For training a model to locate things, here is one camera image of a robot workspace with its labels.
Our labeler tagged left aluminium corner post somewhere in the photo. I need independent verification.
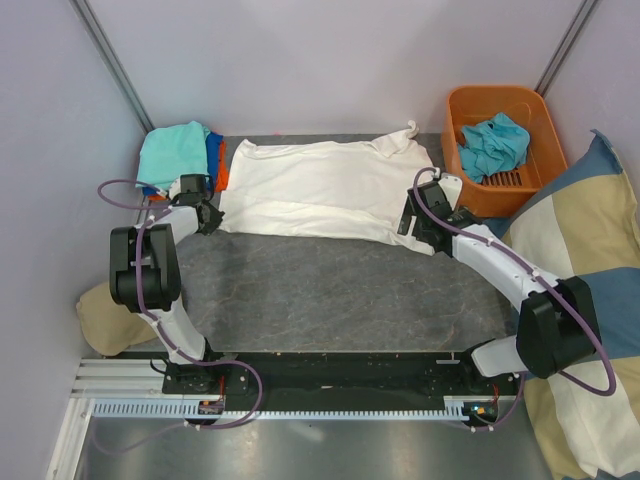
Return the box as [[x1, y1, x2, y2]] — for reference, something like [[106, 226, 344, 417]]
[[69, 0, 154, 133]]

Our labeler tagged orange plastic basket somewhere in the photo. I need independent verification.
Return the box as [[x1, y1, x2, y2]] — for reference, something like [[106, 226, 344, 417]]
[[441, 85, 568, 217]]

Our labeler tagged right aluminium corner post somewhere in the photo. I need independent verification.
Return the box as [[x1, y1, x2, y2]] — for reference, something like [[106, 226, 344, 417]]
[[534, 0, 601, 97]]

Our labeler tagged folded mint green t shirt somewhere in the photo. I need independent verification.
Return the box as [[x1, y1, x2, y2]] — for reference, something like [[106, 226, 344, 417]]
[[137, 121, 211, 189]]

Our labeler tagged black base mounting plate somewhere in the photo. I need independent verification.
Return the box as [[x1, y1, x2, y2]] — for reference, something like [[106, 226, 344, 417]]
[[162, 352, 518, 414]]

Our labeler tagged folded orange t shirt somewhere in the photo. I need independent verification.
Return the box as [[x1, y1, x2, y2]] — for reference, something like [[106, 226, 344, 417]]
[[142, 140, 229, 201]]

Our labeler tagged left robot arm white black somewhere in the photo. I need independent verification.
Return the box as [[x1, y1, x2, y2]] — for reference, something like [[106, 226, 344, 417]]
[[109, 174, 224, 393]]

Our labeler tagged blue beige checked pillow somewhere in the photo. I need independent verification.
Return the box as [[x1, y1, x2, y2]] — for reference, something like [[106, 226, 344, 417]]
[[487, 132, 639, 479]]

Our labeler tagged aluminium corner post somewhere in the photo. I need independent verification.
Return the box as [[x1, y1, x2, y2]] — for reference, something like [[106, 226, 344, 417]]
[[69, 0, 154, 133], [534, 0, 601, 97]]

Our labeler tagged crumpled teal t shirt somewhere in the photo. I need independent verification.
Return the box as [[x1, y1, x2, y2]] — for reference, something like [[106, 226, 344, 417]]
[[458, 113, 531, 183]]

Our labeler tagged folded blue t shirt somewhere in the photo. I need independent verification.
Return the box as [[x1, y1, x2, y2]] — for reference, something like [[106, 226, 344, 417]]
[[140, 131, 224, 194]]

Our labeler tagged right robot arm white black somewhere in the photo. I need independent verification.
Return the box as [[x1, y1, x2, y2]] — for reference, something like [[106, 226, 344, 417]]
[[398, 181, 602, 394]]

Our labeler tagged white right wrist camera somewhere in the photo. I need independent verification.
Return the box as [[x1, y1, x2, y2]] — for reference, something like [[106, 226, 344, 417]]
[[437, 173, 463, 210]]

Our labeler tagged white printed t shirt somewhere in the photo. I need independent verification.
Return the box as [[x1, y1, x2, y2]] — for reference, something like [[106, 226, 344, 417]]
[[220, 122, 434, 255]]

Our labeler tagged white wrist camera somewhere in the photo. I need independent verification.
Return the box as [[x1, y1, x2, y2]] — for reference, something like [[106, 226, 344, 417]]
[[164, 179, 181, 201], [437, 173, 463, 210]]

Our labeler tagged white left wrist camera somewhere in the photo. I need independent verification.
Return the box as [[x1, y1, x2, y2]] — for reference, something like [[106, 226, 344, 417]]
[[164, 179, 181, 201]]

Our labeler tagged slotted white cable duct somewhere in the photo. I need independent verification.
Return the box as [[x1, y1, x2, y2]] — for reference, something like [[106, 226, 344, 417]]
[[92, 394, 519, 422]]

